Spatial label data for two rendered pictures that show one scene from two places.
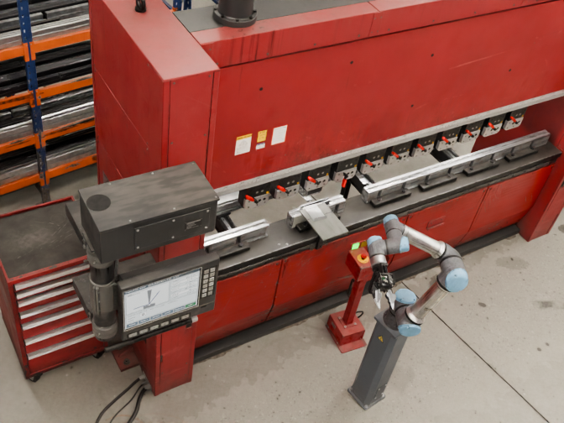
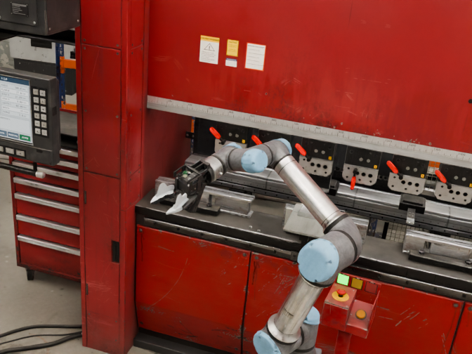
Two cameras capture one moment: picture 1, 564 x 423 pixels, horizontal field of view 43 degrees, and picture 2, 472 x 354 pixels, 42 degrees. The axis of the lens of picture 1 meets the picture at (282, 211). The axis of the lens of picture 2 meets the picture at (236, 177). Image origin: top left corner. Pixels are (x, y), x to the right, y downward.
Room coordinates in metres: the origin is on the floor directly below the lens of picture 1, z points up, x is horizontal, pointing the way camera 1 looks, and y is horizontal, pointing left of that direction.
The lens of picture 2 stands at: (1.33, -2.00, 2.30)
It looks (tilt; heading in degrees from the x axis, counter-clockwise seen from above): 25 degrees down; 53
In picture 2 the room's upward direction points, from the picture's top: 5 degrees clockwise
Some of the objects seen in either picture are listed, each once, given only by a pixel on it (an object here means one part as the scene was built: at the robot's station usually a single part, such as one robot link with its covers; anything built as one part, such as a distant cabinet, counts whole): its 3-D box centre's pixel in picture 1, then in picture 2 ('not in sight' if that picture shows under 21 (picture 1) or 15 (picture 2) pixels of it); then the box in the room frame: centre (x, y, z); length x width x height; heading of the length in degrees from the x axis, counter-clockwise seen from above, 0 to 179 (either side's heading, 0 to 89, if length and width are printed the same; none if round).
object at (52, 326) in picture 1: (50, 295); (71, 203); (2.53, 1.23, 0.50); 0.50 x 0.50 x 1.00; 38
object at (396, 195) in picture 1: (390, 197); (443, 261); (3.51, -0.67, 0.89); 0.30 x 0.05 x 0.03; 128
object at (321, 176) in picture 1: (314, 174); (317, 154); (3.17, -0.14, 1.26); 0.15 x 0.09 x 0.17; 128
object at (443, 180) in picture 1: (437, 181); not in sight; (3.76, -0.99, 0.89); 0.30 x 0.05 x 0.03; 128
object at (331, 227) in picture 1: (323, 221); (309, 220); (3.07, -0.25, 1.00); 0.26 x 0.18 x 0.01; 38
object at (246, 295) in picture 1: (378, 244); (430, 347); (3.55, -0.70, 0.41); 3.00 x 0.21 x 0.83; 128
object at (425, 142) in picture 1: (420, 142); not in sight; (3.66, -0.77, 1.26); 0.15 x 0.09 x 0.17; 128
